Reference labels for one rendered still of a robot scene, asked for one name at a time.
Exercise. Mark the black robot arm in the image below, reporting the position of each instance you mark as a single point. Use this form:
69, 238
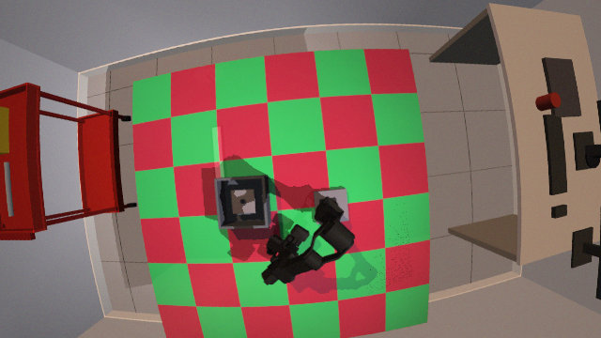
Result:
287, 266

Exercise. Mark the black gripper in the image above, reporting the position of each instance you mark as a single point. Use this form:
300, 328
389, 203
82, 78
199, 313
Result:
296, 236

